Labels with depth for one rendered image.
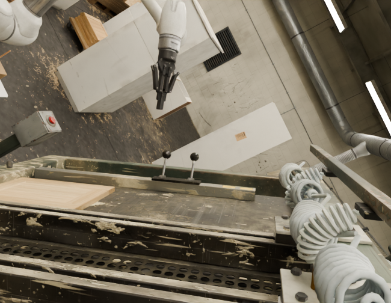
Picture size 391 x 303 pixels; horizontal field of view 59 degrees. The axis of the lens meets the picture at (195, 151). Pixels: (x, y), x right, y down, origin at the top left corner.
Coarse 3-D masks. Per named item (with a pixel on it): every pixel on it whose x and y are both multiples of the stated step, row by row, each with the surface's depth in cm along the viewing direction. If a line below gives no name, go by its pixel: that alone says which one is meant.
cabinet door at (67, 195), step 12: (12, 180) 137; (24, 180) 138; (36, 180) 139; (48, 180) 140; (0, 192) 121; (12, 192) 122; (24, 192) 123; (36, 192) 123; (48, 192) 124; (60, 192) 125; (72, 192) 126; (84, 192) 127; (96, 192) 127; (108, 192) 131; (48, 204) 110; (60, 204) 111; (72, 204) 111; (84, 204) 113
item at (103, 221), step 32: (288, 192) 77; (0, 224) 89; (32, 224) 87; (64, 224) 85; (96, 224) 83; (128, 224) 82; (160, 224) 84; (192, 224) 84; (288, 224) 77; (160, 256) 81; (192, 256) 80; (224, 256) 78; (256, 256) 77; (288, 256) 76
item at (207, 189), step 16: (48, 176) 150; (64, 176) 149; (80, 176) 147; (96, 176) 146; (112, 176) 145; (128, 176) 147; (192, 192) 139; (208, 192) 138; (224, 192) 136; (240, 192) 135
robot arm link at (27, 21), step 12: (24, 0) 164; (36, 0) 162; (48, 0) 164; (24, 12) 162; (36, 12) 165; (24, 24) 164; (36, 24) 168; (12, 36) 163; (24, 36) 169; (36, 36) 178
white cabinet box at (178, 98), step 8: (176, 80) 632; (176, 88) 634; (184, 88) 675; (144, 96) 647; (152, 96) 644; (168, 96) 638; (176, 96) 635; (184, 96) 633; (152, 104) 646; (168, 104) 640; (176, 104) 637; (184, 104) 648; (152, 112) 648; (160, 112) 645; (168, 112) 657
